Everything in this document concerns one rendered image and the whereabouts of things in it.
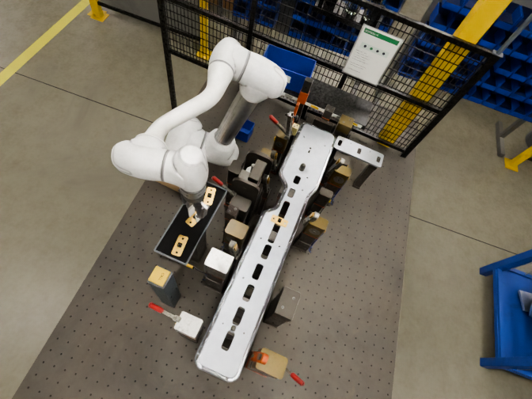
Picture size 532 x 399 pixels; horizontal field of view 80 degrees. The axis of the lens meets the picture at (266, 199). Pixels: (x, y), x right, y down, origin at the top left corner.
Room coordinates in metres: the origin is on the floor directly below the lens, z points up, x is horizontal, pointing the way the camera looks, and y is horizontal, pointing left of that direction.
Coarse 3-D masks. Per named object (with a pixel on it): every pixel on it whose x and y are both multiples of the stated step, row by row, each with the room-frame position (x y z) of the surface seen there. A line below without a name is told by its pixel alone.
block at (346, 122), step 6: (342, 114) 1.45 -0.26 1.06; (342, 120) 1.40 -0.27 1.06; (348, 120) 1.42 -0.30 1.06; (336, 126) 1.37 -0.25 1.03; (342, 126) 1.37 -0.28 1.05; (348, 126) 1.37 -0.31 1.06; (336, 132) 1.37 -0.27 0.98; (342, 132) 1.37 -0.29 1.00; (348, 132) 1.37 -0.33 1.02; (336, 138) 1.37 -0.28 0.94; (336, 150) 1.37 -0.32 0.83; (330, 156) 1.37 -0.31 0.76
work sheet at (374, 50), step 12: (360, 36) 1.69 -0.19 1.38; (372, 36) 1.68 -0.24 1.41; (384, 36) 1.68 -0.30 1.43; (396, 36) 1.67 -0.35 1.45; (360, 48) 1.69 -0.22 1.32; (372, 48) 1.68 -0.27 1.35; (384, 48) 1.68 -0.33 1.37; (396, 48) 1.67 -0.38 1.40; (348, 60) 1.69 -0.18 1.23; (360, 60) 1.68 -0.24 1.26; (372, 60) 1.68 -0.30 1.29; (384, 60) 1.67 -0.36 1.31; (348, 72) 1.69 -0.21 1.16; (360, 72) 1.68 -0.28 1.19; (372, 72) 1.67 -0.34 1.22; (384, 72) 1.67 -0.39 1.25; (372, 84) 1.67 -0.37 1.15
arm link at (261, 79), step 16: (256, 64) 1.03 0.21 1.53; (272, 64) 1.08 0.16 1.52; (240, 80) 0.99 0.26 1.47; (256, 80) 1.00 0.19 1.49; (272, 80) 1.03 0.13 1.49; (240, 96) 1.03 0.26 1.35; (256, 96) 1.00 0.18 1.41; (272, 96) 1.02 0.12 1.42; (240, 112) 1.01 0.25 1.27; (224, 128) 1.01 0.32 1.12; (240, 128) 1.03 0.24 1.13; (208, 144) 0.99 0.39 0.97; (224, 144) 1.00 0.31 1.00; (208, 160) 0.96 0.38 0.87; (224, 160) 0.98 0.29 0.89
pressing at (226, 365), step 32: (320, 128) 1.34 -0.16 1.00; (288, 160) 1.05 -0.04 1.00; (320, 160) 1.12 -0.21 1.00; (256, 224) 0.63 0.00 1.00; (288, 224) 0.68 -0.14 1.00; (256, 256) 0.47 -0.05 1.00; (256, 288) 0.34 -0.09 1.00; (224, 320) 0.17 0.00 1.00; (256, 320) 0.22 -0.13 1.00; (224, 352) 0.06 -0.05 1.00
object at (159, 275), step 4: (156, 268) 0.24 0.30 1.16; (160, 268) 0.25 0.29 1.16; (152, 272) 0.23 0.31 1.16; (156, 272) 0.23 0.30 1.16; (160, 272) 0.24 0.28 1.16; (164, 272) 0.24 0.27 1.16; (168, 272) 0.25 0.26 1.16; (152, 276) 0.21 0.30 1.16; (156, 276) 0.22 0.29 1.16; (160, 276) 0.22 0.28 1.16; (164, 276) 0.23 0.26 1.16; (168, 276) 0.23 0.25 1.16; (152, 280) 0.20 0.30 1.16; (156, 280) 0.20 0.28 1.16; (160, 280) 0.21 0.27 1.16; (164, 280) 0.21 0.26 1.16; (160, 284) 0.20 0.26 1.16
